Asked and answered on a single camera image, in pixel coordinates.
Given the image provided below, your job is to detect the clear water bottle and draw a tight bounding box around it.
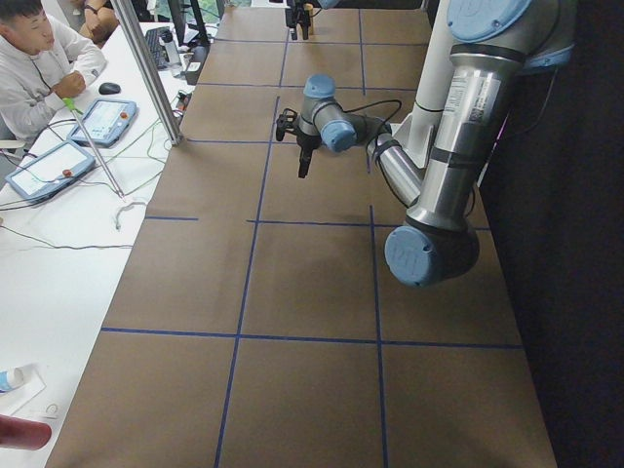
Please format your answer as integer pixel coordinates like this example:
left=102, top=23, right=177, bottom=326
left=160, top=30, right=182, bottom=77

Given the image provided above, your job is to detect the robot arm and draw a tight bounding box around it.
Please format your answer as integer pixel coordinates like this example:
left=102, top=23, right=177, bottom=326
left=276, top=1, right=577, bottom=287

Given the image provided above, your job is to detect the teach pendant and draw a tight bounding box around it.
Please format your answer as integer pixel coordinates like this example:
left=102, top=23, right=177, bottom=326
left=82, top=97, right=137, bottom=148
left=5, top=141, right=96, bottom=201

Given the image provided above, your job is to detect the aluminium frame post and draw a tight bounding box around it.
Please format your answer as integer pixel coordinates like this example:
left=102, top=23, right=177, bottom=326
left=112, top=0, right=182, bottom=146

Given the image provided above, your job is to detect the white plastic bottle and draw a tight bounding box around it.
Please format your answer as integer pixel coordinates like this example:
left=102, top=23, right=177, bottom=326
left=0, top=368, right=24, bottom=394

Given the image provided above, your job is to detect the teach pendant near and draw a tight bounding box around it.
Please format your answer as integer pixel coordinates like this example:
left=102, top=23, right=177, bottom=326
left=5, top=141, right=96, bottom=201

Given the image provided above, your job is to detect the black keyboard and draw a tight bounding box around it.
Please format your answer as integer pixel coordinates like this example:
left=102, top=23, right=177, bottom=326
left=144, top=27, right=171, bottom=70

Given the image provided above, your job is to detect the teach pendant far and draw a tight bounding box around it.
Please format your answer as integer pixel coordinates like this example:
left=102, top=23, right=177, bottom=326
left=82, top=97, right=137, bottom=148

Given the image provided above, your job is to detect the red cylinder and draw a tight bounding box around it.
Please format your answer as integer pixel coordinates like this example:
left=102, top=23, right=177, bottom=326
left=0, top=415, right=52, bottom=450

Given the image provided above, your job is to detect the thin metal rod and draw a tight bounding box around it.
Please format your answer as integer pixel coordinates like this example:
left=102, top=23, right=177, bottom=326
left=61, top=97, right=125, bottom=200

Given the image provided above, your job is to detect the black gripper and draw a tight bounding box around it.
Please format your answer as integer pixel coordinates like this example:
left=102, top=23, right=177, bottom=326
left=296, top=129, right=320, bottom=178
left=286, top=0, right=309, bottom=40

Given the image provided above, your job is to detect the person in white shirt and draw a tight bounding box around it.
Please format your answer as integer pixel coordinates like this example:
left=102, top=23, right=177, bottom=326
left=1, top=1, right=107, bottom=143

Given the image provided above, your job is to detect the black computer mouse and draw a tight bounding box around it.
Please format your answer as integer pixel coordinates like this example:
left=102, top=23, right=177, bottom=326
left=98, top=82, right=121, bottom=96

